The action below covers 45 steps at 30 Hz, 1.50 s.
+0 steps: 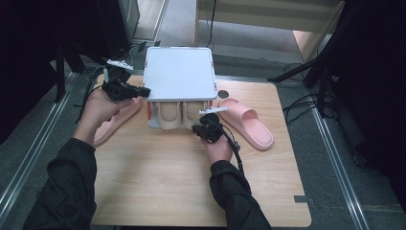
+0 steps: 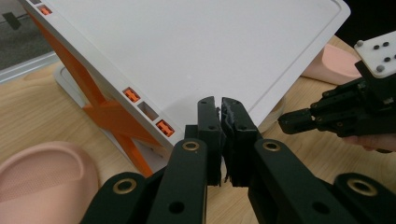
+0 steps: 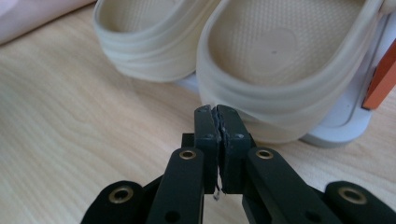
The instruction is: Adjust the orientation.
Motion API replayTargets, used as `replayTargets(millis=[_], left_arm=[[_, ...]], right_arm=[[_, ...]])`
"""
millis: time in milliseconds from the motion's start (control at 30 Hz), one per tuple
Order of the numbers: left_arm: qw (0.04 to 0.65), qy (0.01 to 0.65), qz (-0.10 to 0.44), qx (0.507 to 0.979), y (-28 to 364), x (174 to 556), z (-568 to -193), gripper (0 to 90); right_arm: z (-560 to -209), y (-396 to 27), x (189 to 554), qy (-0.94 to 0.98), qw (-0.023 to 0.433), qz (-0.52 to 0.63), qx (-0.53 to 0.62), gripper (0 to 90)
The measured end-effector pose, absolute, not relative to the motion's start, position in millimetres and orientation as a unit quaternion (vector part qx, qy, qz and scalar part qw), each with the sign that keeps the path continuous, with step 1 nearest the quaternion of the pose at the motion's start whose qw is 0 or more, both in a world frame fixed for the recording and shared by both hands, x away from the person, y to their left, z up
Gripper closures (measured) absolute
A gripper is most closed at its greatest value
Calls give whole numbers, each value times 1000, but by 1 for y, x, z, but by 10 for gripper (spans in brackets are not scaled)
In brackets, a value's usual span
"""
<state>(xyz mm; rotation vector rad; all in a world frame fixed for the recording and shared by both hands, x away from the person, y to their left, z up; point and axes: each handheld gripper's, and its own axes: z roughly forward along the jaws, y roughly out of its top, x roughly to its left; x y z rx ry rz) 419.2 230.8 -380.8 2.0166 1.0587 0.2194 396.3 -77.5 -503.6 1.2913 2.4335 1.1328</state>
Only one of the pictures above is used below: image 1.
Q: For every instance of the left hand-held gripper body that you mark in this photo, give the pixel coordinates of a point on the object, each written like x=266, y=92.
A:
x=116, y=86

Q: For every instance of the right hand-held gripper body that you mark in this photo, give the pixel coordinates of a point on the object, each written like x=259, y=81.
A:
x=212, y=129

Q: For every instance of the beige slipper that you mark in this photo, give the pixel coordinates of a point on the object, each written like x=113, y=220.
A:
x=168, y=115
x=191, y=113

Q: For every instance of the white shoe rack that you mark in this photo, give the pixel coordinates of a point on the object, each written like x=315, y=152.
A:
x=178, y=73

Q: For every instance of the pink slipper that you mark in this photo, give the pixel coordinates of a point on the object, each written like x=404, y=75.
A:
x=111, y=124
x=252, y=127

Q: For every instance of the person's right hand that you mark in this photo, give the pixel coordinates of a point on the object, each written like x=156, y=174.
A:
x=220, y=151

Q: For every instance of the person's left hand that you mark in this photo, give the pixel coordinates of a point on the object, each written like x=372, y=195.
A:
x=94, y=111

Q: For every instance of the black round sticker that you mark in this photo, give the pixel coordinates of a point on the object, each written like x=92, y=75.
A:
x=223, y=94

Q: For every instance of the black power adapter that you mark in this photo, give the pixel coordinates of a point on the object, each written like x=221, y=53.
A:
x=142, y=46

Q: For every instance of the black metal stand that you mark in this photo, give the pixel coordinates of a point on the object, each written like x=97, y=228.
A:
x=59, y=80
x=293, y=71

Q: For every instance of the dark cabinet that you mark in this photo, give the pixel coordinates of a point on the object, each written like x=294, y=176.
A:
x=127, y=19

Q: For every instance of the black curtain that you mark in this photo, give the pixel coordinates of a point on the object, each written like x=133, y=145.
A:
x=25, y=64
x=376, y=80

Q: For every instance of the grey tape strip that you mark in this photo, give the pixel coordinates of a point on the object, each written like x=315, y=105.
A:
x=301, y=199

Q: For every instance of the light wooden cabinet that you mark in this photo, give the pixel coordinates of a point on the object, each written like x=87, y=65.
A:
x=255, y=16

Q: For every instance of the metal floor rail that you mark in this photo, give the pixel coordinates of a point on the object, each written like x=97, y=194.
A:
x=343, y=175
x=33, y=150

